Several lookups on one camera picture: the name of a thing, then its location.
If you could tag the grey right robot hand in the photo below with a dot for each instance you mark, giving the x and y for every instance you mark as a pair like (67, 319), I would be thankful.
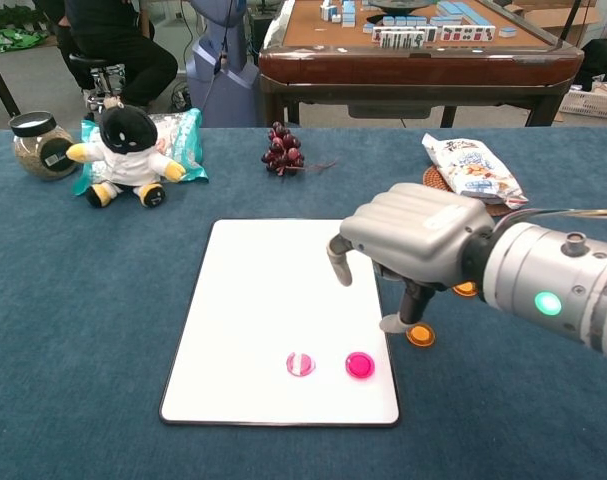
(413, 230)

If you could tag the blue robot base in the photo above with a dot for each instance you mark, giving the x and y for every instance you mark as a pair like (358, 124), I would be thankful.
(223, 95)

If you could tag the white rectangular board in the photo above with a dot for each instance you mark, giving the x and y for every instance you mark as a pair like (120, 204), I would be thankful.
(258, 310)

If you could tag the brown woven coaster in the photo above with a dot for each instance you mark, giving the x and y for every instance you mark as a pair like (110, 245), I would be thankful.
(435, 180)

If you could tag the white snack bag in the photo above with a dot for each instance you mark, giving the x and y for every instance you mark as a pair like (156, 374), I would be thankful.
(473, 170)

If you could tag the dark red grape bunch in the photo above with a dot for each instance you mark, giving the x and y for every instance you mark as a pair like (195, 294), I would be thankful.
(283, 150)

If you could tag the brown mahjong table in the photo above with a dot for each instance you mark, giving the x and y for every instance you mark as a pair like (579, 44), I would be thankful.
(408, 67)

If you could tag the green print mahjong tile row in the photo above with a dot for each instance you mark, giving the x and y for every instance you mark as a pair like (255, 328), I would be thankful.
(403, 38)

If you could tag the red print mahjong tile row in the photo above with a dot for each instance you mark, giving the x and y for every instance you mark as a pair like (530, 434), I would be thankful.
(468, 33)

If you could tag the short blue mahjong tile row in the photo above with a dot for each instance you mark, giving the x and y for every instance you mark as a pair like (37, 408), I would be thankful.
(403, 21)

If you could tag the white plastic basket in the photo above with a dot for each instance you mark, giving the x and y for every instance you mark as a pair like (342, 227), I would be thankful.
(588, 105)

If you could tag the single blue mahjong tile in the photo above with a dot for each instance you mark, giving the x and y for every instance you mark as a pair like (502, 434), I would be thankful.
(508, 32)

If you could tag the long blue mahjong tile row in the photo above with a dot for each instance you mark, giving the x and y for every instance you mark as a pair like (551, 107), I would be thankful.
(458, 11)

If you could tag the dark round dish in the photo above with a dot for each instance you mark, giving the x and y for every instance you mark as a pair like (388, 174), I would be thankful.
(400, 5)

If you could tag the blue white mahjong tile stack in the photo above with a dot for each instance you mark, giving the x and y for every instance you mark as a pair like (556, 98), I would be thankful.
(340, 12)

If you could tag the teal snack bag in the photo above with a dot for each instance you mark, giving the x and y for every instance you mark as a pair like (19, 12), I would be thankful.
(188, 145)

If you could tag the cardboard box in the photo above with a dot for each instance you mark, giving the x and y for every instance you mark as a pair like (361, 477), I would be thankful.
(538, 15)

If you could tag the black bag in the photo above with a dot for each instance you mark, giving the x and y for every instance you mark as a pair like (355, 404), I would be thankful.
(603, 60)

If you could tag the black tripod stand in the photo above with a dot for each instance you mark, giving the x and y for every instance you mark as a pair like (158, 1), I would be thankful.
(569, 25)

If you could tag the black penguin plush toy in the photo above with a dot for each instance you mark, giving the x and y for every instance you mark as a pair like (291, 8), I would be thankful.
(128, 165)

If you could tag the blue table cloth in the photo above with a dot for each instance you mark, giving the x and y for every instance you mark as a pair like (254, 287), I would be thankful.
(83, 300)

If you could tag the person in black clothes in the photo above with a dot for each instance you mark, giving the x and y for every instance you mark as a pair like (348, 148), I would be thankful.
(123, 55)

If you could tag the chrome swivel stool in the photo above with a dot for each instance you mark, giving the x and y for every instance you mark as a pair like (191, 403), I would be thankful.
(108, 80)

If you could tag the glass jar black lid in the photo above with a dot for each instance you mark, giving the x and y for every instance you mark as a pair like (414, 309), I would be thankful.
(33, 155)

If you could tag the black metal leg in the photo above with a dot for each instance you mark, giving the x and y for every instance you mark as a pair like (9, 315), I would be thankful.
(0, 82)

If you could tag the green plastic bag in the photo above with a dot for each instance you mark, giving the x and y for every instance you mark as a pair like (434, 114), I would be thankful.
(13, 40)

